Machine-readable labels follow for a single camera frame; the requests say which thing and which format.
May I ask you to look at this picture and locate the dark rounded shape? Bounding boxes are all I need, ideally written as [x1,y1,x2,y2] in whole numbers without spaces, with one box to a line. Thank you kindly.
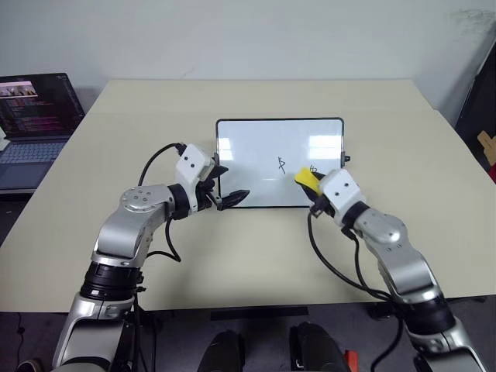
[197,329,247,372]
[288,321,350,372]

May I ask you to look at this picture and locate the black upright panel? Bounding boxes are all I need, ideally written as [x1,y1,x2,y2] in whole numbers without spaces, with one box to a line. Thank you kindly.
[453,22,496,175]

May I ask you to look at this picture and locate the open blue laptop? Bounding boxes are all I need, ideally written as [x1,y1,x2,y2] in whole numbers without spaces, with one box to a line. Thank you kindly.
[0,72,86,191]

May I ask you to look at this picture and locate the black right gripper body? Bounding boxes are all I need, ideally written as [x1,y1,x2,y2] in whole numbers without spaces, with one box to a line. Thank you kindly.
[312,193,335,218]

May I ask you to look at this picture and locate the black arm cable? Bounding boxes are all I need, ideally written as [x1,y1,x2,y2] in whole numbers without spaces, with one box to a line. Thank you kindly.
[138,142,186,264]
[307,208,394,303]

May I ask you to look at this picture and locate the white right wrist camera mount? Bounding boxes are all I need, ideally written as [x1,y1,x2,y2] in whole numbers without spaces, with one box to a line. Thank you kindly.
[322,168,367,226]

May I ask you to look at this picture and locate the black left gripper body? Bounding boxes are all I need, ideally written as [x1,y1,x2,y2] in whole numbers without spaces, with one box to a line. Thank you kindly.
[190,164,225,213]

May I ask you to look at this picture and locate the brown cardboard piece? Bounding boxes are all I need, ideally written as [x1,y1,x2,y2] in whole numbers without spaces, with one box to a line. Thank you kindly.
[476,130,496,166]

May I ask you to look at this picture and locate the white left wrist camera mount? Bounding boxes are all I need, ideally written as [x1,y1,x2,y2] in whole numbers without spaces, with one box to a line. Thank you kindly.
[174,143,215,195]

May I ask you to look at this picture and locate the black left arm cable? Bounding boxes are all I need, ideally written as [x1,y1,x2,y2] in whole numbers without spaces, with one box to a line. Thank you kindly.
[138,142,186,264]

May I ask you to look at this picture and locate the yellow eraser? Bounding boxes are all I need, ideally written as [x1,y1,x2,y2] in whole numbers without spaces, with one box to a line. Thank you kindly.
[294,166,321,197]

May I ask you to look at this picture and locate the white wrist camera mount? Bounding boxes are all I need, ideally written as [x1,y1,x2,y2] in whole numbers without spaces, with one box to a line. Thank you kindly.
[174,143,215,195]
[322,168,367,226]

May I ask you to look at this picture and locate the small black-framed whiteboard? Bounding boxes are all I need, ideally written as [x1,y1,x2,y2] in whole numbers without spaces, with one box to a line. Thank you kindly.
[211,117,351,209]

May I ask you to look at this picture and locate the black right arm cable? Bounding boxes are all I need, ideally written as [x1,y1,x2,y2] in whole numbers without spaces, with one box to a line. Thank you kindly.
[307,208,394,303]

